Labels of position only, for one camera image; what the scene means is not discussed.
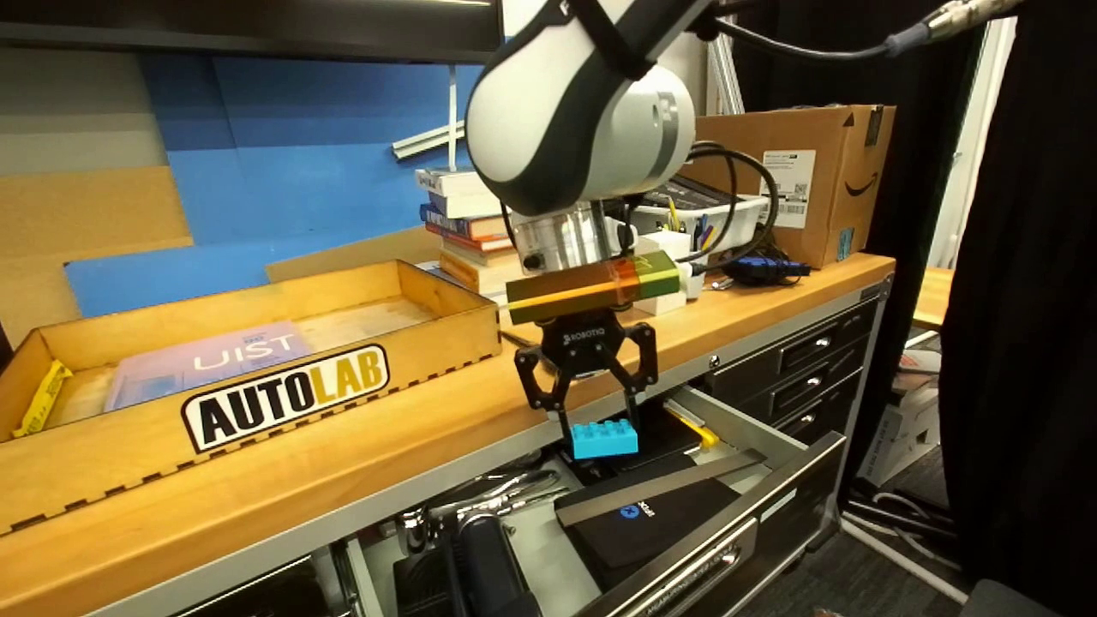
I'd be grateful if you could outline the blue toy brick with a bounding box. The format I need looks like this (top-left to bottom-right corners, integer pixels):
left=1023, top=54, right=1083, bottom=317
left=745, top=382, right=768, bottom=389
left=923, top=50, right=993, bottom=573
left=568, top=414, right=643, bottom=461

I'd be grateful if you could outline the grey cable hose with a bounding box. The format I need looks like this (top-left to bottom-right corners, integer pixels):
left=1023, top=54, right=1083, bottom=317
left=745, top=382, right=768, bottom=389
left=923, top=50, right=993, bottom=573
left=718, top=0, right=1023, bottom=66

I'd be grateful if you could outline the stack of books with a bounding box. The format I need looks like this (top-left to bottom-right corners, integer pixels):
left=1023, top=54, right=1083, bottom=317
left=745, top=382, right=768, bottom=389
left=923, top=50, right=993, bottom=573
left=415, top=245, right=529, bottom=307

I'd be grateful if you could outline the black box with blue logo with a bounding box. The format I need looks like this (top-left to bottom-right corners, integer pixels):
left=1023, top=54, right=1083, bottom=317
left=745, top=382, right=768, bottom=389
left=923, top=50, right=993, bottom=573
left=556, top=451, right=749, bottom=594

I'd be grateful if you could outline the red edged book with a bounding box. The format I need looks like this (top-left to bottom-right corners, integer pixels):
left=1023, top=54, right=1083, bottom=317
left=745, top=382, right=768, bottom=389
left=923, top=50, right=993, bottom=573
left=417, top=201, right=517, bottom=255

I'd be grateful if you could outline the grey flat bar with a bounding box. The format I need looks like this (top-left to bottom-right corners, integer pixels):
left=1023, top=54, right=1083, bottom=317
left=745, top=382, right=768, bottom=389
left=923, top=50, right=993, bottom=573
left=552, top=450, right=768, bottom=532

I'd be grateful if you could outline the brown cardboard box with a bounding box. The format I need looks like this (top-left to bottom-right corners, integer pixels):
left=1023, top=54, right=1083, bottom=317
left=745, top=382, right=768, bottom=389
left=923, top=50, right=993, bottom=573
left=693, top=101, right=902, bottom=275

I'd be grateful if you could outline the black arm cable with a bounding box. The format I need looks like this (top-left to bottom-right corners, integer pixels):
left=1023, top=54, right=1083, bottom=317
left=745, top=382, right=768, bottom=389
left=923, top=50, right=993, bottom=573
left=683, top=140, right=783, bottom=267

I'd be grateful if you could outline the aluminium extrusion rail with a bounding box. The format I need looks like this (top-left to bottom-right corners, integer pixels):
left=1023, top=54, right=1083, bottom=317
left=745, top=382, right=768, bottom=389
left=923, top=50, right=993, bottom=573
left=387, top=115, right=475, bottom=163

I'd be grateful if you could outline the yellow handled tool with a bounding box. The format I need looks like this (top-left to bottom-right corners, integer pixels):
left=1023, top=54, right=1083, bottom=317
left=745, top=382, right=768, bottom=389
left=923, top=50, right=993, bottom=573
left=670, top=411, right=726, bottom=451

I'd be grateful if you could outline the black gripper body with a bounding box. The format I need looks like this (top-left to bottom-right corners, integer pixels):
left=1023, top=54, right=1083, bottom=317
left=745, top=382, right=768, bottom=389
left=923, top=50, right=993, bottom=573
left=533, top=313, right=630, bottom=382

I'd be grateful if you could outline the white plastic bin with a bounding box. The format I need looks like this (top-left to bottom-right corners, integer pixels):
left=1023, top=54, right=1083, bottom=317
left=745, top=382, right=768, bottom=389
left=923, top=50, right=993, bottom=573
left=630, top=186, right=772, bottom=254

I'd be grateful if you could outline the black tool cabinet workbench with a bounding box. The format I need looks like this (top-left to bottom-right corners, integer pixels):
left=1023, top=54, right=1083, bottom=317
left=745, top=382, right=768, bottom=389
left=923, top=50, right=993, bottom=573
left=0, top=250, right=902, bottom=617

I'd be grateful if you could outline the wooden tray with AUTOLAB label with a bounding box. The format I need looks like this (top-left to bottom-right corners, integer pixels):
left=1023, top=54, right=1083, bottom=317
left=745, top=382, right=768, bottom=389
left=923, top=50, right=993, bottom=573
left=0, top=255, right=509, bottom=541

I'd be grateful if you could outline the blue cloth bundle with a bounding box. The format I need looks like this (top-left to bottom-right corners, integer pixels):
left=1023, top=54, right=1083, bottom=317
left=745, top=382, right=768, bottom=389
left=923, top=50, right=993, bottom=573
left=723, top=245, right=816, bottom=290

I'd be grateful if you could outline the white thick book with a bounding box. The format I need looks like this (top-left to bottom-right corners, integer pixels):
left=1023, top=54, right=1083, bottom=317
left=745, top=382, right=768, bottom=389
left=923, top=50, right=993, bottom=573
left=411, top=163, right=509, bottom=221

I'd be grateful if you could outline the open metal drawer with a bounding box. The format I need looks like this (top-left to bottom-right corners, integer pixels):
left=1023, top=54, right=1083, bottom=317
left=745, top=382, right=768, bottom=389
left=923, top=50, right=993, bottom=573
left=501, top=382, right=851, bottom=617

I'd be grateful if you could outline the shallow tool drawer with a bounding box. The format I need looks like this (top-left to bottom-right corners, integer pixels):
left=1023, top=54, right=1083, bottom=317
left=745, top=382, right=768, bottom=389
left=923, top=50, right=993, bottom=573
left=328, top=451, right=605, bottom=617

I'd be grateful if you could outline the yellow flat item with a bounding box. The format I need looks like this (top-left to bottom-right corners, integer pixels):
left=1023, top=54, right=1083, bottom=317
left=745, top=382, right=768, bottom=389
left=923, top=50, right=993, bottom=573
left=13, top=356, right=75, bottom=439

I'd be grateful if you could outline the black curtain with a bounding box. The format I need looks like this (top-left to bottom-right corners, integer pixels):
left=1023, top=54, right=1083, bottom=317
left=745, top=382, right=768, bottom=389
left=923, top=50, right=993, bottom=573
left=851, top=0, right=1097, bottom=617

